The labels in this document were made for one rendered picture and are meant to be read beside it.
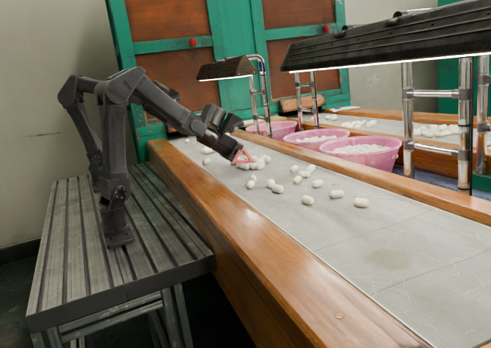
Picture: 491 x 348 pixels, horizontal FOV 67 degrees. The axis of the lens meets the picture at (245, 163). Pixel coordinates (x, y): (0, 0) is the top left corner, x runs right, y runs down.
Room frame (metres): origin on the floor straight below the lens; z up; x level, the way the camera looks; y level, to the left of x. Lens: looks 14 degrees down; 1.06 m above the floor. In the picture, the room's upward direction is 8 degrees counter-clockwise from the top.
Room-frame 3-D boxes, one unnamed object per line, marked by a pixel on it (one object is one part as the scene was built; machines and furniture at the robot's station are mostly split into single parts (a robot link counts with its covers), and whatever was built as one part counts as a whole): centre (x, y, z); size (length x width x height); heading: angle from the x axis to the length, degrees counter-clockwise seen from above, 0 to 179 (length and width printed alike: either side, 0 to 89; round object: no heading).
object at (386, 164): (1.23, -0.39, 0.72); 0.27 x 0.27 x 0.10
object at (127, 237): (0.97, 0.38, 0.71); 0.20 x 0.07 x 0.08; 23
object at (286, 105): (2.28, -0.39, 0.83); 0.30 x 0.06 x 0.07; 109
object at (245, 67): (1.66, 0.05, 1.08); 0.62 x 0.08 x 0.07; 19
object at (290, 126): (1.91, -0.16, 0.72); 0.27 x 0.27 x 0.10
